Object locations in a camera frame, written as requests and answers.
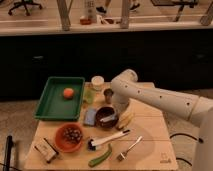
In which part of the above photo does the dark purple bowl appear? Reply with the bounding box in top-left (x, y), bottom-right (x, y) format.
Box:
top-left (95, 107), bottom-right (119, 129)

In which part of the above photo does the grey blue towel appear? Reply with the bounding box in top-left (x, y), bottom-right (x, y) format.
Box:
top-left (84, 108), bottom-right (97, 126)

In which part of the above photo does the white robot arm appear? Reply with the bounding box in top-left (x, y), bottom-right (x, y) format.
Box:
top-left (110, 69), bottom-right (213, 171)

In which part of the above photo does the orange bowl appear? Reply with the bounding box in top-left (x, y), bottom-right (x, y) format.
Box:
top-left (54, 123), bottom-right (83, 153)

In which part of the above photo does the metal cup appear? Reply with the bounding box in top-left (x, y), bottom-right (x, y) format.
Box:
top-left (104, 88), bottom-right (114, 104)

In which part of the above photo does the yellow banana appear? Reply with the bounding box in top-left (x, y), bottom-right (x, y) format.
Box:
top-left (116, 110), bottom-right (135, 130)

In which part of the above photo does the green translucent cup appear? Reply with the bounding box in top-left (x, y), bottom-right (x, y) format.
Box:
top-left (83, 89), bottom-right (95, 104)

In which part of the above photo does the orange fruit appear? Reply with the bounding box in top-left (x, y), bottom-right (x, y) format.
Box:
top-left (63, 88), bottom-right (74, 99)

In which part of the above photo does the silver fork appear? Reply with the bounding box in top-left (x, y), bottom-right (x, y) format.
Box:
top-left (116, 136), bottom-right (143, 162)

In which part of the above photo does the dark grapes bunch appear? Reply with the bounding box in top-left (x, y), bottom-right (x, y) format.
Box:
top-left (63, 128), bottom-right (82, 143)

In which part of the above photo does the green cucumber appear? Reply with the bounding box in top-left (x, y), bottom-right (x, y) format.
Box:
top-left (88, 145), bottom-right (112, 167)

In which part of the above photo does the green plastic tray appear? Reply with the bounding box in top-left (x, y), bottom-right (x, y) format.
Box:
top-left (35, 77), bottom-right (85, 121)

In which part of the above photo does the red small object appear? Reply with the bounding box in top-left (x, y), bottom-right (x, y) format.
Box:
top-left (80, 18), bottom-right (92, 25)

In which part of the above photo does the small cardboard box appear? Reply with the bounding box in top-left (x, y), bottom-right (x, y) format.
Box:
top-left (34, 138), bottom-right (59, 163)

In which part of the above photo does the white numbered sign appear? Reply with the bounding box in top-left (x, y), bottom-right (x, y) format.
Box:
top-left (84, 0), bottom-right (97, 23)

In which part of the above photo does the black stand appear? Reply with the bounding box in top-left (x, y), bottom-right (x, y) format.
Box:
top-left (3, 135), bottom-right (14, 171)

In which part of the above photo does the black office chair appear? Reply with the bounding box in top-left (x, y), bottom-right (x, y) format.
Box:
top-left (8, 0), bottom-right (43, 16)

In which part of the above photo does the white handled brush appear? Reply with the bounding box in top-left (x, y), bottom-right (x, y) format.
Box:
top-left (88, 130), bottom-right (130, 151)

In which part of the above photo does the black cable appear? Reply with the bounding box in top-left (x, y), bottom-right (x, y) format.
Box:
top-left (169, 132), bottom-right (201, 167)

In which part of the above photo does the black desk frame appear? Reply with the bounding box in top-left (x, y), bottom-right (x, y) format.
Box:
top-left (150, 0), bottom-right (198, 22)

